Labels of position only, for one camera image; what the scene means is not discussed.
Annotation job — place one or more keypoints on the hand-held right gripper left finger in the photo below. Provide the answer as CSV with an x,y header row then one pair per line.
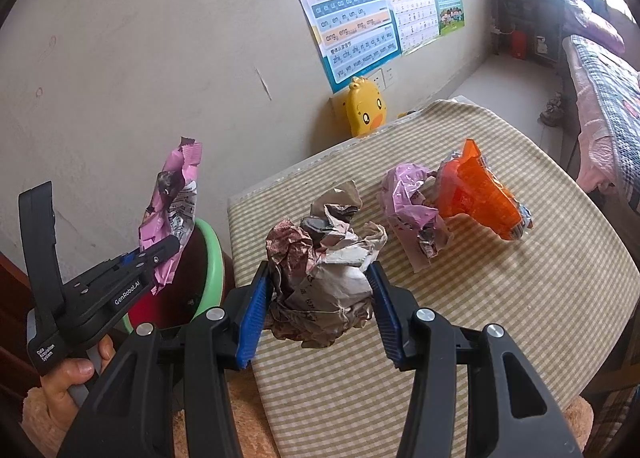
x,y
255,318

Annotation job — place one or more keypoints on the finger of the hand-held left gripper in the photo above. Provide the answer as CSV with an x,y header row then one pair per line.
x,y
129,256
160,253

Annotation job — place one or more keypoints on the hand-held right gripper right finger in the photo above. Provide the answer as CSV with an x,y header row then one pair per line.
x,y
384,310

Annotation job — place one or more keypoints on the pink printed snack wrapper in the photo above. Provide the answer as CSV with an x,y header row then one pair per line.
x,y
170,208

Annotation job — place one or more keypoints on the green plastic bin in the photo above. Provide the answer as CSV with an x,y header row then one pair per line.
x,y
212,258

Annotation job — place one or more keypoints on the brown white wrapper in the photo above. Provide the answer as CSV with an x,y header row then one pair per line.
x,y
325,283

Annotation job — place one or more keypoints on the person's left forearm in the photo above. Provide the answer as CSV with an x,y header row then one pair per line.
x,y
47,423

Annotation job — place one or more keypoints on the person's left hand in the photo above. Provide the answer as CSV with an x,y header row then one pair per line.
x,y
70,373

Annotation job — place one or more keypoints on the brown wooden furniture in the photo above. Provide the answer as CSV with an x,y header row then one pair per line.
x,y
15,318

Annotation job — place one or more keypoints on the pink crumpled plastic wrapper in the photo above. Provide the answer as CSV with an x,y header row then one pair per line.
x,y
405,198

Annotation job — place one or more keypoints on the striped beige tablecloth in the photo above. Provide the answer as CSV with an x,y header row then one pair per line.
x,y
500,313

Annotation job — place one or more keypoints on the orange snack wrapper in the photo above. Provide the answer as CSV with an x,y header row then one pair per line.
x,y
480,198

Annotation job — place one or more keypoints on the yellow duck stool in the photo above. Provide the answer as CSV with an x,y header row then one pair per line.
x,y
360,110

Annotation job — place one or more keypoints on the dark plaid cloth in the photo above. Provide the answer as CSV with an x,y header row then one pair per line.
x,y
605,423

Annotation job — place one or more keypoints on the bed with quilt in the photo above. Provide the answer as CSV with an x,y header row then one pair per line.
x,y
595,158

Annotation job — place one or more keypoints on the pair of shoes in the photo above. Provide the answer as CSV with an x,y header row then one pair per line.
x,y
552,110

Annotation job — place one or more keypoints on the red container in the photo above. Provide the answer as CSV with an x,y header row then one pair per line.
x,y
519,44

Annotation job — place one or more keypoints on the blue bordered letter poster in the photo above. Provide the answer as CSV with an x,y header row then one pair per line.
x,y
340,13

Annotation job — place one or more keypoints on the plaid quilt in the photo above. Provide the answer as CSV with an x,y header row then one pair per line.
x,y
610,88

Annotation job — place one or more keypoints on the dark shelf unit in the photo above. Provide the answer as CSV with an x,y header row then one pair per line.
x,y
530,8

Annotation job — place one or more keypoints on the purple pillow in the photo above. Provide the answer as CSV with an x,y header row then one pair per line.
x,y
595,23

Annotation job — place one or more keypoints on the white wall socket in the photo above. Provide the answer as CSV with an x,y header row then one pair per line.
x,y
382,79

